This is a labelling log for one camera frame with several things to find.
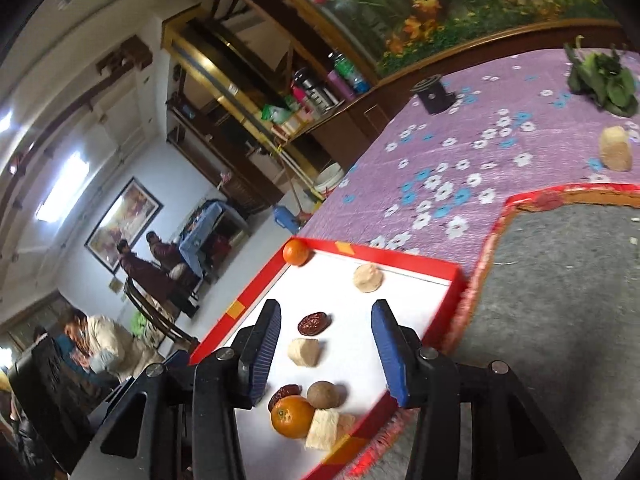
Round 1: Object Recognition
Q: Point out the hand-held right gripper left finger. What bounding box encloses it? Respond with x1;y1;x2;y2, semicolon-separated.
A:
70;299;282;480

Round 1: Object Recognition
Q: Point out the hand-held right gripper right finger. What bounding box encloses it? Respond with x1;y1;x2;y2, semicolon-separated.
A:
371;299;583;480

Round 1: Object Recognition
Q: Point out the sugarcane piece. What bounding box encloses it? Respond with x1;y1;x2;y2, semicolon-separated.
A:
287;338;322;368
353;263;384;293
599;126;633;173

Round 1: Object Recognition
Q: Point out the red date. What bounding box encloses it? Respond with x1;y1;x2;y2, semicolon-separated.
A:
268;384;303;412
298;312;332;336

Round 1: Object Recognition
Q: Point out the red box with white inside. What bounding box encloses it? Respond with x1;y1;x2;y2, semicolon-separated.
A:
189;236;468;480

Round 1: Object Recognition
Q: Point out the large brown round fruit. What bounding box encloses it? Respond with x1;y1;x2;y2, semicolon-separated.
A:
306;381;347;409

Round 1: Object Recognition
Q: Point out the large sugarcane block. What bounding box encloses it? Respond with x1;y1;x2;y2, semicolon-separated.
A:
305;408;357;452

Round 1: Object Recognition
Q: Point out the small orange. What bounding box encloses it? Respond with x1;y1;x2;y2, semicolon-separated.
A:
282;239;309;266
270;395;316;440

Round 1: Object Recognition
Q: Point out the wooden chair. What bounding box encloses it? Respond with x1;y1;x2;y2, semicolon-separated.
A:
122;277;201;353

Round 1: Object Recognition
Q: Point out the small blue stool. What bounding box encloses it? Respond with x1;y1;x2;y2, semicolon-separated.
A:
273;207;303;235

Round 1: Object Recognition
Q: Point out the blue covered table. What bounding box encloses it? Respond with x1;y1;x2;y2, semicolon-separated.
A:
179;200;251;281

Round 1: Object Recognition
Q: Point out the grey mat with red trim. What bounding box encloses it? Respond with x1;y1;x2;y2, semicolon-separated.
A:
350;184;640;480

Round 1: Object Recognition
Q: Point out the white bucket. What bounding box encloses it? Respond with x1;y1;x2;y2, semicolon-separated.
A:
312;164;346;196

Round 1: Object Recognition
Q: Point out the purple floral cloth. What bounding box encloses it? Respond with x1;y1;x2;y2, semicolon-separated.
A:
295;47;640;281

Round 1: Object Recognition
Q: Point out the gold framed display cabinet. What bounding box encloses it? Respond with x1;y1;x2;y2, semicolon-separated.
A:
162;15;321;201

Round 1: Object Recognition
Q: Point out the small black cylinder stand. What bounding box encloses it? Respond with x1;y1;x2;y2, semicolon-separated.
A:
411;75;458;115

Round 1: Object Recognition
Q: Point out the black thermos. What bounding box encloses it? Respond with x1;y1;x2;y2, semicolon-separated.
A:
292;67;337;111

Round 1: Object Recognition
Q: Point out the purple bottle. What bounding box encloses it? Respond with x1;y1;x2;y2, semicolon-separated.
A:
327;70;353;103

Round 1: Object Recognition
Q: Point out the green bottle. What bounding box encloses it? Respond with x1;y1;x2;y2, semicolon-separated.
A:
332;52;371;93

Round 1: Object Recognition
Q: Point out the green leafy vegetable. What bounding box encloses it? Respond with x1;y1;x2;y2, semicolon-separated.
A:
564;35;638;117

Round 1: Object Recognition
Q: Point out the glass flower display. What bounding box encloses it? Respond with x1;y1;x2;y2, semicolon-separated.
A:
240;0;626;78

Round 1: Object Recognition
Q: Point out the framed wall picture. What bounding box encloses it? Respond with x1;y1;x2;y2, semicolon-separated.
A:
84;176;165;275

